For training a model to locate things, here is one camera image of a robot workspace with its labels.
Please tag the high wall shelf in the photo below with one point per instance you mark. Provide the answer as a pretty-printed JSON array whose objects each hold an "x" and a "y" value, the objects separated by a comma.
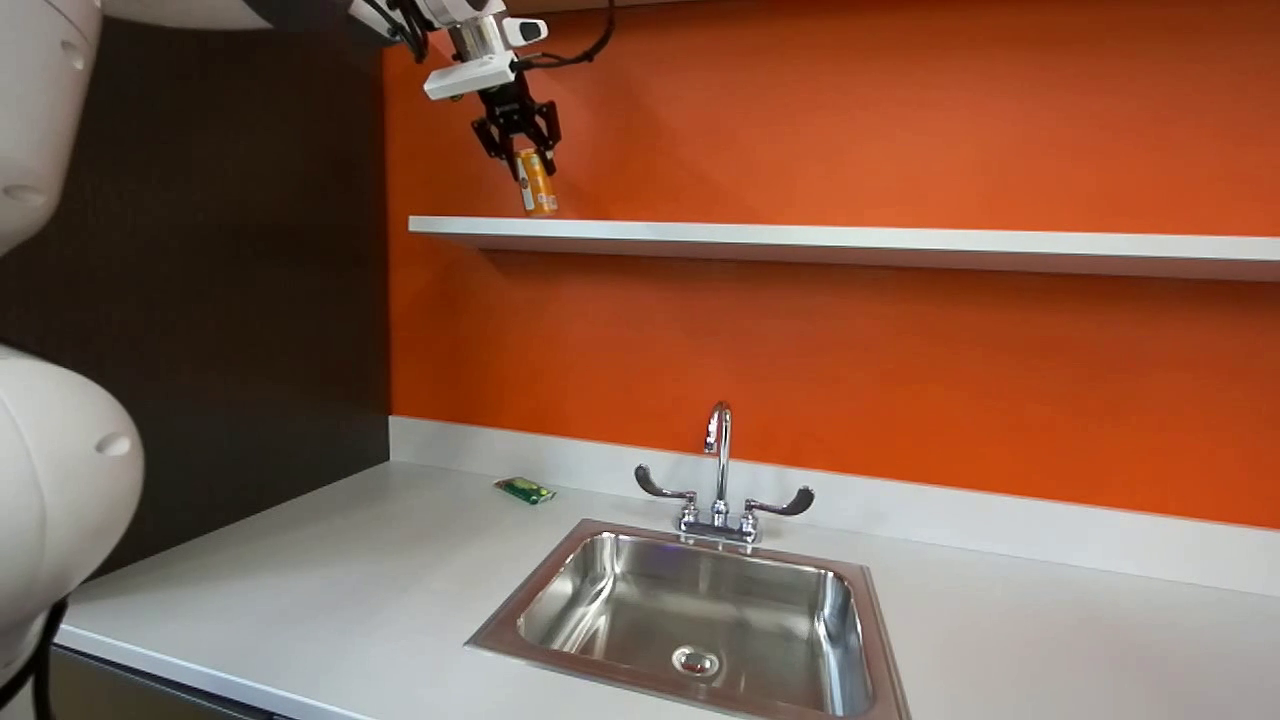
[{"x": 642, "y": 0}]

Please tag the orange soda can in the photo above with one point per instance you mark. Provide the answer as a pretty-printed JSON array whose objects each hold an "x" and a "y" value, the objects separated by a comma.
[{"x": 534, "y": 186}]

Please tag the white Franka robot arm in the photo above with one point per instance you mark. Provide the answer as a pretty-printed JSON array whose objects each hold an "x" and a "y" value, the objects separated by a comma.
[{"x": 52, "y": 467}]

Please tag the white counter backsplash strip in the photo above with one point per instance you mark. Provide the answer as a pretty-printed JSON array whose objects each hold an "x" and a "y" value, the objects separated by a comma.
[{"x": 1000, "y": 514}]

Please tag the long white wall shelf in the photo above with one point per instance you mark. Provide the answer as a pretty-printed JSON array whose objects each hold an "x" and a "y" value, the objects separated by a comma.
[{"x": 932, "y": 244}]

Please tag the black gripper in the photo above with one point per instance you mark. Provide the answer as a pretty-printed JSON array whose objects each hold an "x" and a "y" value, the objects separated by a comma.
[{"x": 510, "y": 113}]

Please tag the stainless steel sink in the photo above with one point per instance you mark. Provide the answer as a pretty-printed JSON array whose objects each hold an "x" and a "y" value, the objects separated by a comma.
[{"x": 692, "y": 607}]

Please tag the small green packet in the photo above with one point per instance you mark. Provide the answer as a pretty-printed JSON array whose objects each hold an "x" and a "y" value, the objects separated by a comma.
[{"x": 525, "y": 490}]

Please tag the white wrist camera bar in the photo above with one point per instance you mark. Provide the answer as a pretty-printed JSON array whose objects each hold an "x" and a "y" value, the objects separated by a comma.
[{"x": 467, "y": 79}]

